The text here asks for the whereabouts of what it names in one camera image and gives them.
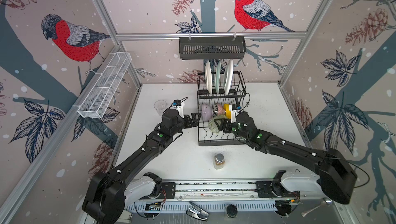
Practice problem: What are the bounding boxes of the white wire mesh shelf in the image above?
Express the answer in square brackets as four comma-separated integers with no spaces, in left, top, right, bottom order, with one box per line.
[78,52,132,118]

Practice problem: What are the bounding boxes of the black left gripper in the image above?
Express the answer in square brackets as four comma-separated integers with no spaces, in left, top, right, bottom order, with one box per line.
[170,112,202,136]

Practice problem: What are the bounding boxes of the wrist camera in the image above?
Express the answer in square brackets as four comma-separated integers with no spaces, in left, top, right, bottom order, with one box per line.
[229,104,241,123]
[171,99,185,118]

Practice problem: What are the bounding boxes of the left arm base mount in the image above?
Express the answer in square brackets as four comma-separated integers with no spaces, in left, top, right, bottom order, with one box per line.
[142,182,176,200]

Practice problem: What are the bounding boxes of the spice jar silver lid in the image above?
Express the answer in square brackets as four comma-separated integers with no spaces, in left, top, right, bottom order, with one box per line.
[213,154,225,169]

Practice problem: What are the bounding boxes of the round black cap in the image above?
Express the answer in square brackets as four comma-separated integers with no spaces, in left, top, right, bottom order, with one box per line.
[225,204,238,218]

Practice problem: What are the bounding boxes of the black two-tier dish rack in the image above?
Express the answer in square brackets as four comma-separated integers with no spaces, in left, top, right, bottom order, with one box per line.
[197,71,246,147]

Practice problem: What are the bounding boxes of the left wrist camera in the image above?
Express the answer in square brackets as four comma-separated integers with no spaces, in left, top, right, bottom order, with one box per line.
[171,99,185,118]

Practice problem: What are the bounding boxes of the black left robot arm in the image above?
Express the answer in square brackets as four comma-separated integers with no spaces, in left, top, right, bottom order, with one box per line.
[82,109,201,224]

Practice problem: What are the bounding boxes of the white plate blue rim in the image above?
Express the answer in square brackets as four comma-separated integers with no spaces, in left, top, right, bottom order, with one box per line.
[224,59,234,95]

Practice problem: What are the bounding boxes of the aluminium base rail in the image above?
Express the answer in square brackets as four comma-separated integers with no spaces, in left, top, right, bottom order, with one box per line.
[125,174,325,205]

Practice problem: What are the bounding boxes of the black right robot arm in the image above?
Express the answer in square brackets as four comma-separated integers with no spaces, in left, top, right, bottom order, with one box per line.
[214,112,357,205]

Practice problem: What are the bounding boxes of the pale green plate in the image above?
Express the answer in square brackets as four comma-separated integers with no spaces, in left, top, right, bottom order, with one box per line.
[215,60,221,94]

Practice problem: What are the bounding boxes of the yellow bowl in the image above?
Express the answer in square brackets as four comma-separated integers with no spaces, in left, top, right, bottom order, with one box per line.
[223,103,232,119]

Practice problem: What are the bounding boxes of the green glass tumbler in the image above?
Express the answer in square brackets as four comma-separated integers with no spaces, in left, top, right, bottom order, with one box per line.
[208,115,229,134]

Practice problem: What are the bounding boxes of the white plate left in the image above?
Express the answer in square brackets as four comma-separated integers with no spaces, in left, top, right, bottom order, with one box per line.
[205,61,213,95]

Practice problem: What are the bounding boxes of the metal spoon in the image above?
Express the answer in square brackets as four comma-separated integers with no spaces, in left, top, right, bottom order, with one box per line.
[301,198,333,217]

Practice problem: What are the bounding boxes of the black stapler centre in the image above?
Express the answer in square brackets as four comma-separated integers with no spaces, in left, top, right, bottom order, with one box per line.
[186,201,210,222]

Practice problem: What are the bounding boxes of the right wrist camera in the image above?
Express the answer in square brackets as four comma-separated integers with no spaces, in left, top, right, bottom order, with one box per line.
[229,104,241,123]

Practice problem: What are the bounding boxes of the clear glass tumbler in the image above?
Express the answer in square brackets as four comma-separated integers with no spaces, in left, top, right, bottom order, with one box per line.
[154,100,169,117]

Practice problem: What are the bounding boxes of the black hanging wall basket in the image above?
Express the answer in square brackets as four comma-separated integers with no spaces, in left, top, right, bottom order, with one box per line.
[179,36,246,60]

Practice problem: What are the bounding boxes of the lilac bowl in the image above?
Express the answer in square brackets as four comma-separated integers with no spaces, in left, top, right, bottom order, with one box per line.
[201,104,213,122]

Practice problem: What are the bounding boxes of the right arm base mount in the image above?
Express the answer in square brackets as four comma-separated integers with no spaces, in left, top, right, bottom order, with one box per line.
[254,181,300,198]

